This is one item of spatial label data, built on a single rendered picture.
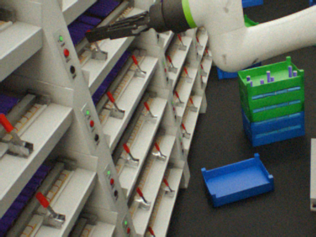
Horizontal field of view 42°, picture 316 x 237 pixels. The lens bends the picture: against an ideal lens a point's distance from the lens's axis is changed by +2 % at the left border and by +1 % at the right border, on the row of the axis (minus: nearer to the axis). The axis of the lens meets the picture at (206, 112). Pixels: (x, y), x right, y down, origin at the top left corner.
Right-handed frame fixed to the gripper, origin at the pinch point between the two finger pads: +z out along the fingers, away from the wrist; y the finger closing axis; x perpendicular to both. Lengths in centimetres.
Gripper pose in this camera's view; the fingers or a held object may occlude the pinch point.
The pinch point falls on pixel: (99, 33)
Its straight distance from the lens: 117.5
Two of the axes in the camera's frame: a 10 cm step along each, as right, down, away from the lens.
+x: -2.9, -8.2, -4.9
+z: -9.5, 1.8, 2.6
